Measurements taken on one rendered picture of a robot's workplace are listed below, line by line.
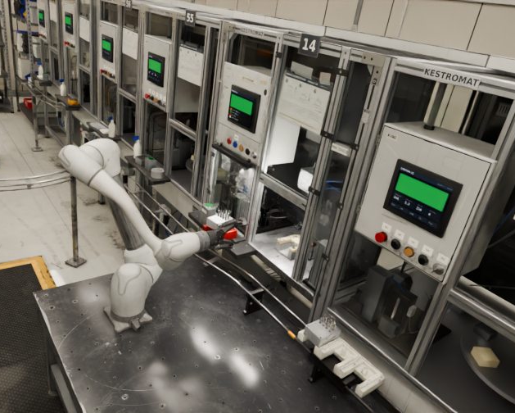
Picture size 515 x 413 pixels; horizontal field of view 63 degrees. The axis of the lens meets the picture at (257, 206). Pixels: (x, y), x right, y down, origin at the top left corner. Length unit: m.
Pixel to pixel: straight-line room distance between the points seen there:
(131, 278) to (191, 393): 0.56
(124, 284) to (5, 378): 1.16
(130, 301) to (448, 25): 4.77
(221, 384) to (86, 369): 0.56
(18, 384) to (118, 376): 1.06
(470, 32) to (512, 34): 0.45
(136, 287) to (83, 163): 0.59
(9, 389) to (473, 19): 5.38
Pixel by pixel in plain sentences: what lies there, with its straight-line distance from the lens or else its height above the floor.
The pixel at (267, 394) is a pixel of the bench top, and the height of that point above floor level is 0.68.
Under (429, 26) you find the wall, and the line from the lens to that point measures 5.83.
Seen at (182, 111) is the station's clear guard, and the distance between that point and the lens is 2.93.
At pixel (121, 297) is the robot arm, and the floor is 0.85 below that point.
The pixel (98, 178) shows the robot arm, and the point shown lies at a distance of 1.88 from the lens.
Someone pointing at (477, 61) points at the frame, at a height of 2.05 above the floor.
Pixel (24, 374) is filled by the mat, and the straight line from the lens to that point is 2.94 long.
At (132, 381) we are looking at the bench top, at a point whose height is 0.68.
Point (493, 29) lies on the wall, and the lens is 5.47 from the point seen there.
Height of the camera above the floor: 2.10
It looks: 25 degrees down
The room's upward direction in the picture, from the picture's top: 10 degrees clockwise
